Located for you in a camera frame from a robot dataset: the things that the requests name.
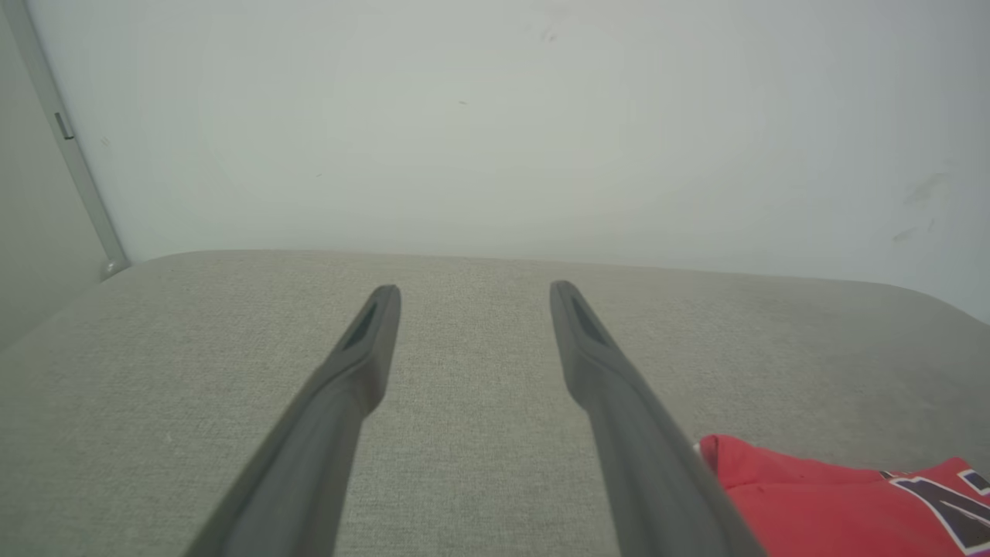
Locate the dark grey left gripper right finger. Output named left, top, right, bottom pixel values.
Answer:
left=549, top=279, right=768, bottom=557

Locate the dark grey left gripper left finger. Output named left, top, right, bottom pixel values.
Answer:
left=184, top=283, right=402, bottom=557

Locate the red jersey shirt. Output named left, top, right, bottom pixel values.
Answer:
left=698, top=433, right=990, bottom=557

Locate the grey metal pole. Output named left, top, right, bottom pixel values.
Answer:
left=0, top=0, right=133, bottom=282

